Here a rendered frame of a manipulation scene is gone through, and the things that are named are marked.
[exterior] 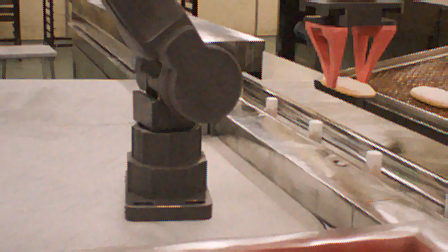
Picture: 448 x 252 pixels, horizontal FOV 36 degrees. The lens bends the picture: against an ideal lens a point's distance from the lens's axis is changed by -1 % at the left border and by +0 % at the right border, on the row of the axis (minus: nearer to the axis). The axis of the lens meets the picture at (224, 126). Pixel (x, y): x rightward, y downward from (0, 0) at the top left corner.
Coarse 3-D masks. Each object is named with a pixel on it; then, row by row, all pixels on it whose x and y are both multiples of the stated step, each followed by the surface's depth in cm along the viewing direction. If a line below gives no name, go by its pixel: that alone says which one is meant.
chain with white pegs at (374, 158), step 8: (272, 104) 101; (272, 112) 101; (312, 120) 89; (312, 128) 88; (320, 128) 88; (312, 136) 88; (320, 136) 88; (368, 152) 76; (376, 152) 75; (368, 160) 76; (376, 160) 75; (368, 168) 76; (376, 168) 75
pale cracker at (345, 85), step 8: (320, 80) 84; (344, 80) 81; (352, 80) 81; (336, 88) 80; (344, 88) 79; (352, 88) 78; (360, 88) 78; (368, 88) 78; (360, 96) 77; (368, 96) 77
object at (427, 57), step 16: (384, 64) 107; (400, 64) 108; (368, 80) 103; (384, 80) 102; (416, 80) 99; (432, 80) 98; (384, 96) 90; (400, 96) 93; (400, 112) 87; (416, 112) 84
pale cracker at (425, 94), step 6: (414, 90) 92; (420, 90) 91; (426, 90) 90; (432, 90) 90; (438, 90) 90; (444, 90) 90; (414, 96) 91; (420, 96) 90; (426, 96) 89; (432, 96) 88; (438, 96) 87; (444, 96) 87; (426, 102) 88; (432, 102) 87; (438, 102) 86; (444, 102) 86; (444, 108) 86
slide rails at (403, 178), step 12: (252, 96) 111; (300, 120) 97; (300, 132) 91; (324, 132) 91; (336, 144) 85; (348, 144) 86; (360, 156) 81; (384, 168) 77; (396, 168) 77; (396, 180) 73; (408, 180) 73; (420, 180) 73; (420, 192) 69; (432, 192) 69; (444, 204) 66; (444, 216) 63
